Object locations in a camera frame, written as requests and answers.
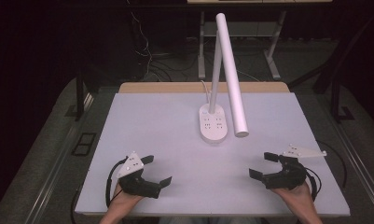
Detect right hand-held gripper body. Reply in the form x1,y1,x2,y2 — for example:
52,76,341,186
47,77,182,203
262,143,328,191

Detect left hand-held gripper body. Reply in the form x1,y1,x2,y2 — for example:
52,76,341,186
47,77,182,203
116,151,162,200

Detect white desk lamp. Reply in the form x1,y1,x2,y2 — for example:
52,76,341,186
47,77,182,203
198,12,250,145

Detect person's left hand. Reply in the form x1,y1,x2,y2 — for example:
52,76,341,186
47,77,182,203
110,182,145,215

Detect person's right hand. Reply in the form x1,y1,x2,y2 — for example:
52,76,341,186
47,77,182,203
270,182,313,213

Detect black metal stand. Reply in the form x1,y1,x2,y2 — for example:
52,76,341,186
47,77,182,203
74,67,93,122
329,74,356,124

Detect white desk with metal legs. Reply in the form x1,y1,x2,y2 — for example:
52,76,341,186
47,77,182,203
187,0,334,81

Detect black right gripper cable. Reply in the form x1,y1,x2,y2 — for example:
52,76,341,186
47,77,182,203
305,167,323,203

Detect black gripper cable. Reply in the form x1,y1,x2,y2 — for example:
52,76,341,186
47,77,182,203
104,156,129,208
305,167,323,203

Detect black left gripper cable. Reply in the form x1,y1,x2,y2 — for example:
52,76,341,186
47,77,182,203
104,156,129,208

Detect black floor cable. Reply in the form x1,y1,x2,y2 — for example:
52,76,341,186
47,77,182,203
316,140,348,189

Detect black floor socket frame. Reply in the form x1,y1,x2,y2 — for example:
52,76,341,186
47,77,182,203
71,132,97,157

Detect white lamp cable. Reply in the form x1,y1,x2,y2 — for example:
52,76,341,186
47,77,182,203
200,79,213,105

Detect tangle of floor cables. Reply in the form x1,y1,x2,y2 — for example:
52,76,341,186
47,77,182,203
125,0,201,82

